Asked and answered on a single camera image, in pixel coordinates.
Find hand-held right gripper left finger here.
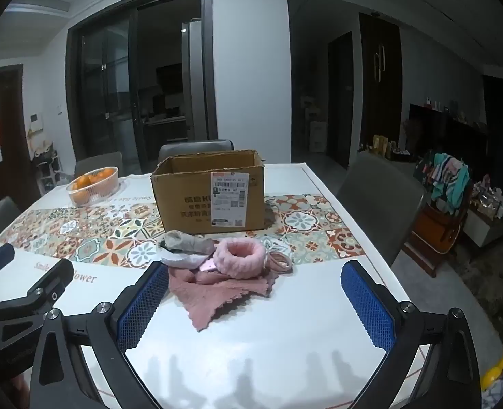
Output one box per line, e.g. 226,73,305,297
30,262,171,409

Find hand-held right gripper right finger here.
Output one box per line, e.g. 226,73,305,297
341,260,484,409

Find white soft packet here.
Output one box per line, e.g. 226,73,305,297
161,253,211,270

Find pink cloth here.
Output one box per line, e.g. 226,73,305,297
168,264,280,333

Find fluffy pink headband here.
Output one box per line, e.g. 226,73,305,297
215,239,267,279

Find brown cardboard box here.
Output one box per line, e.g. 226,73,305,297
150,149,266,235

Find patterned tablecloth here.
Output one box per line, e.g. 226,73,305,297
0,162,410,409

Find grey sock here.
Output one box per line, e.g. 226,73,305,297
160,230,218,258

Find white shoe rack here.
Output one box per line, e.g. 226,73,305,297
34,149,74,192

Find wooden high chair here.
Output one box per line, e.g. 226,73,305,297
411,157,474,277

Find pile of oranges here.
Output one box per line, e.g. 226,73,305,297
71,169,116,190

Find brown entry door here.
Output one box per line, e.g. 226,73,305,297
0,65,36,218

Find yellow toy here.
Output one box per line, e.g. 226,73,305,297
482,353,503,390

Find cluttered low white table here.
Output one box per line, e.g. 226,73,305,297
464,175,503,248

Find pile of colourful clothes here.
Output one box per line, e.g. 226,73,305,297
430,153,470,214

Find gold gift boxes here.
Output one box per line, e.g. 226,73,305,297
373,135,393,158

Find dark room door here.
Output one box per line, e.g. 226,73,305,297
328,32,354,169

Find dark sliding glass door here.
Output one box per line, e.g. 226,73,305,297
66,0,218,175

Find dark wooden wardrobe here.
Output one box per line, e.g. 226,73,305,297
358,13,403,158

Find white wire basket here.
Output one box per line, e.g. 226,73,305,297
66,166,121,206

